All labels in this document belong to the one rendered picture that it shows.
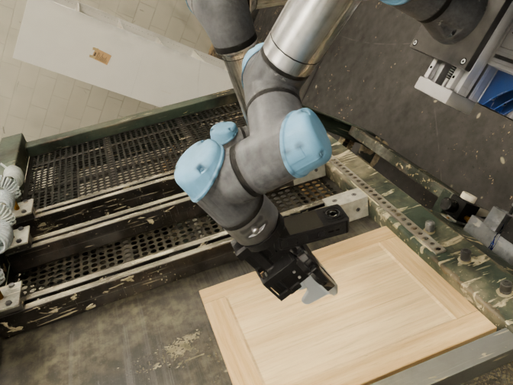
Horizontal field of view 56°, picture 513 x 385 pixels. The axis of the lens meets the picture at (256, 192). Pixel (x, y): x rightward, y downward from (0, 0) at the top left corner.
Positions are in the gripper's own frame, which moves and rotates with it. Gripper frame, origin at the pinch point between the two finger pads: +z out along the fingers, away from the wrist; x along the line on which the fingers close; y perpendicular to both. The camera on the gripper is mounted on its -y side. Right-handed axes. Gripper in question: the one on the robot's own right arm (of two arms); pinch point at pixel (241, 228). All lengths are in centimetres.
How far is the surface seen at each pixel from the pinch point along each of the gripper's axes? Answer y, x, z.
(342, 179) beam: -6.1, 37.9, -1.8
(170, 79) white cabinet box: -352, 27, 55
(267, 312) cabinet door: 36.6, -4.8, 0.3
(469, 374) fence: 71, 25, -1
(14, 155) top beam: -95, -74, -6
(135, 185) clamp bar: -41.0, -27.4, -3.6
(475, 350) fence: 68, 29, -3
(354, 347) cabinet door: 55, 9, 0
